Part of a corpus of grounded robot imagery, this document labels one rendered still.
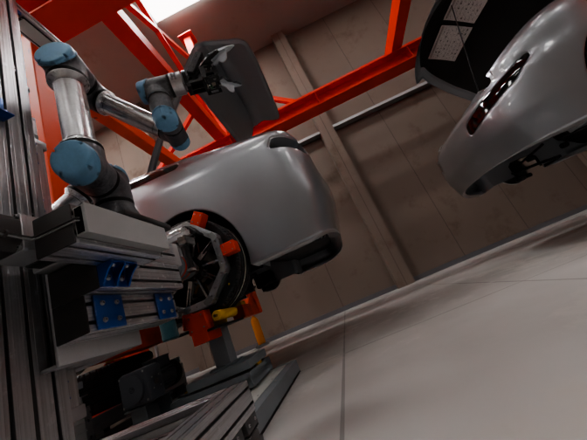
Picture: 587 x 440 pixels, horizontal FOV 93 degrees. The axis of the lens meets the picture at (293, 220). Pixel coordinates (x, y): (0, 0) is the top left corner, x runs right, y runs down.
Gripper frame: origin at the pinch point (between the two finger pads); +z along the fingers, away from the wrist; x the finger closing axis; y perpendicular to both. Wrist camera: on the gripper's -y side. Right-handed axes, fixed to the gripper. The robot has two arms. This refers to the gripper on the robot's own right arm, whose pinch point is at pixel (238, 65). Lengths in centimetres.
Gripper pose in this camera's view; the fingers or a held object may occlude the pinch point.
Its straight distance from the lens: 117.3
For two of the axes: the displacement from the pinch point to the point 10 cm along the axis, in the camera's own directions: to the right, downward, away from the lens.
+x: 0.0, -4.4, -9.0
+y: 3.8, 8.3, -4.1
